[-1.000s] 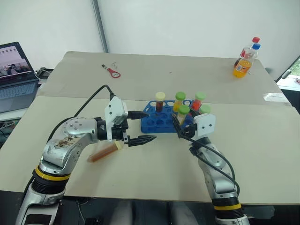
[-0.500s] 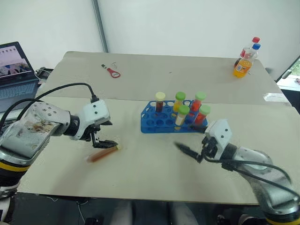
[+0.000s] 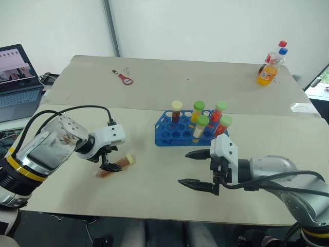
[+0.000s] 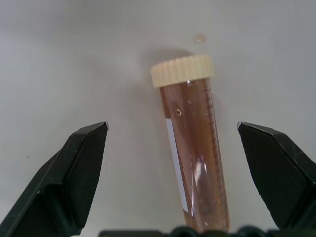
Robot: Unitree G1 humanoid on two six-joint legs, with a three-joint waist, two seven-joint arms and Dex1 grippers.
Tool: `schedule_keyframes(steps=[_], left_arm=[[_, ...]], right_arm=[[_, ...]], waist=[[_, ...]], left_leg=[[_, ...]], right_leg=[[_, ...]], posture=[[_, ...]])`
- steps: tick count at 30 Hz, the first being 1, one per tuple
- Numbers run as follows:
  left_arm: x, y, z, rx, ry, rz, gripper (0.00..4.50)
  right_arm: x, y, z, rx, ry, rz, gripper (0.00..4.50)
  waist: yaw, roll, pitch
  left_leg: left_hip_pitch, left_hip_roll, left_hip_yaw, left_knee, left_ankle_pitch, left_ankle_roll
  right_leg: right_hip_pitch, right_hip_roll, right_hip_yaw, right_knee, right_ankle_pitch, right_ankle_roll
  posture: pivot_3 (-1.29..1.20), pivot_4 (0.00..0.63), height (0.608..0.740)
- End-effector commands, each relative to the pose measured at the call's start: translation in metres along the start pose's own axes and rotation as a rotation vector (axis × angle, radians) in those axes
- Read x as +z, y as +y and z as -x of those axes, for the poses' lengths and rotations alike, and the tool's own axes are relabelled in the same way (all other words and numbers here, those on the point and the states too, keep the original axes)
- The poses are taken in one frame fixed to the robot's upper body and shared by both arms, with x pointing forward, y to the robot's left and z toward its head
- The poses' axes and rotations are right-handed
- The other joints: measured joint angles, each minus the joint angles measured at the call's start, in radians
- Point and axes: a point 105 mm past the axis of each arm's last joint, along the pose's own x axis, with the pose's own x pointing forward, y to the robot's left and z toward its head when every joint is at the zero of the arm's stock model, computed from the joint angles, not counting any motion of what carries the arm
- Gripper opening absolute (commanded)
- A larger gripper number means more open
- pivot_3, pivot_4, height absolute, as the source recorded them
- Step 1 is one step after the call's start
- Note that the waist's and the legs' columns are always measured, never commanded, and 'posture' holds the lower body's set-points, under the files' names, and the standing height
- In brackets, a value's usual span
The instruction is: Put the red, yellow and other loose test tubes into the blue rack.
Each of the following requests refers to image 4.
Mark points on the orange liquid test tube, cream cap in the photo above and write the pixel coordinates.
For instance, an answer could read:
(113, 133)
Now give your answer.
(195, 138)

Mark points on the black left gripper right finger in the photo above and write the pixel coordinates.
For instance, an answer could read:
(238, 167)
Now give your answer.
(279, 177)

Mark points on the small liquid droplet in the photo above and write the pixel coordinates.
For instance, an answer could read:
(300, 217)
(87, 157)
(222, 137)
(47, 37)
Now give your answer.
(200, 37)

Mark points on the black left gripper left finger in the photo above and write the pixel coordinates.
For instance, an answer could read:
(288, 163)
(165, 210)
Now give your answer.
(61, 182)

